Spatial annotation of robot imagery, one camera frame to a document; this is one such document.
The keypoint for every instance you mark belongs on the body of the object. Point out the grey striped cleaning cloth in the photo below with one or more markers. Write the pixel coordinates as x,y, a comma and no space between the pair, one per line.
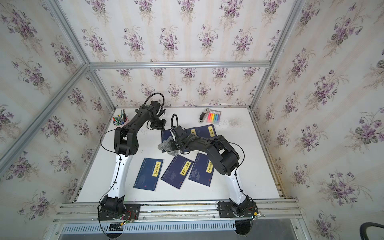
165,146

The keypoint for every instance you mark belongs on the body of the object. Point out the clear box of highlighters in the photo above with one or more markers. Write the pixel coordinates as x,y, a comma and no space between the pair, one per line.
214,117

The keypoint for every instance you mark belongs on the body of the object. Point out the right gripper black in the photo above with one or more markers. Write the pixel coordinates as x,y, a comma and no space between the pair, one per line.
172,146

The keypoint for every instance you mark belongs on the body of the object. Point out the aluminium rail frame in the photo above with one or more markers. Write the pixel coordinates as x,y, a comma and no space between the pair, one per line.
184,216

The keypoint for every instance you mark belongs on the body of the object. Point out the blue book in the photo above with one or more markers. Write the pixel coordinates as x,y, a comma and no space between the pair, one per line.
192,131
207,131
148,175
165,134
202,170
177,171

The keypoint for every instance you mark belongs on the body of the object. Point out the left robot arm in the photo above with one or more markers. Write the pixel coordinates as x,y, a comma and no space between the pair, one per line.
126,145

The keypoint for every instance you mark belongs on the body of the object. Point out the pink pen cup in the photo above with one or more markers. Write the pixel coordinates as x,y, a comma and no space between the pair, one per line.
120,119

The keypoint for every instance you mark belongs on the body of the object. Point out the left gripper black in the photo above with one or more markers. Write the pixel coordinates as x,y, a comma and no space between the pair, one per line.
162,123

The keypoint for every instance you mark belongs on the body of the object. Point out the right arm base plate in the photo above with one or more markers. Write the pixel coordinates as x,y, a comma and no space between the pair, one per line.
247,209

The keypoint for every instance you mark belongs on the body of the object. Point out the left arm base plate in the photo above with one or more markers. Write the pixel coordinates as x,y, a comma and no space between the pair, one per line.
123,212

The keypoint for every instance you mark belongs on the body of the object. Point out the grey black stapler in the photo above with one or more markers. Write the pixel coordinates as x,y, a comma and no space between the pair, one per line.
203,115

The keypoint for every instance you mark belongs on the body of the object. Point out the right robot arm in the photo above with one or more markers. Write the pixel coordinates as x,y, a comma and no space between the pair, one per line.
224,158

